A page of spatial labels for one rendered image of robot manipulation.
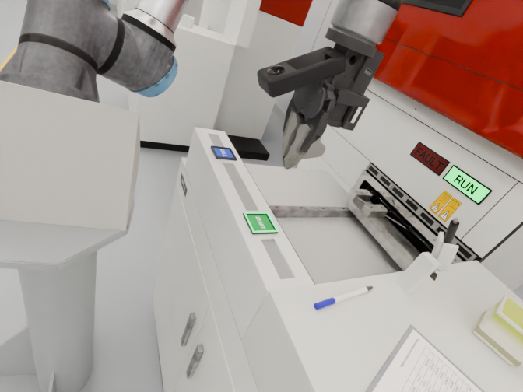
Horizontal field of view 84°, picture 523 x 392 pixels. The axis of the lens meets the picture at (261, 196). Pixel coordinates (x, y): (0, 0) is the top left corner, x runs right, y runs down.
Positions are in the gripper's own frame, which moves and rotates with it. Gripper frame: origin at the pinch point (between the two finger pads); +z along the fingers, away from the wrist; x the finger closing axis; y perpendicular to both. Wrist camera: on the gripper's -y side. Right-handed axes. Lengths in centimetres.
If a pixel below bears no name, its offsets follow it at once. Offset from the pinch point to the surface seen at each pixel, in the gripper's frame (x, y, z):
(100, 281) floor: 62, -25, 111
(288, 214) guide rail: 17.1, 22.3, 27.3
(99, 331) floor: 37, -25, 111
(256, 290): -12.5, -4.0, 17.6
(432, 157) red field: 12, 58, 0
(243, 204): 6.3, -0.3, 15.1
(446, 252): -19.5, 24.4, 3.1
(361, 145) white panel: 37, 59, 11
